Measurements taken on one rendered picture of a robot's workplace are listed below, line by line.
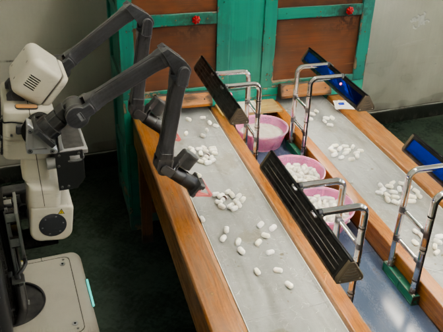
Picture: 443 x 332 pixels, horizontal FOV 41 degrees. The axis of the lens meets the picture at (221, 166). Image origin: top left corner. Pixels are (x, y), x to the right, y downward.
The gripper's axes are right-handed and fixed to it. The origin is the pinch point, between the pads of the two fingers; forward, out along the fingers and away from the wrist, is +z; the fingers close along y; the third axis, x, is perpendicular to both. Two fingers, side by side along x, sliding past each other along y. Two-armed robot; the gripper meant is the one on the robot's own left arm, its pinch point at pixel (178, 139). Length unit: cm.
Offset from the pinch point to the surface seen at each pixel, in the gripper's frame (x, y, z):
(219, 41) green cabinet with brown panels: -41, 50, 7
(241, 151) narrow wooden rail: -12.2, -2.0, 28.0
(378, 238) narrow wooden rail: -30, -74, 54
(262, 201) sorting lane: -7.8, -40.2, 27.3
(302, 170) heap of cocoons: -25, -21, 47
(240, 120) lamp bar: -27.8, -27.8, 1.5
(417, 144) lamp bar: -65, -69, 40
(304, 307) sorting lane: -3, -102, 22
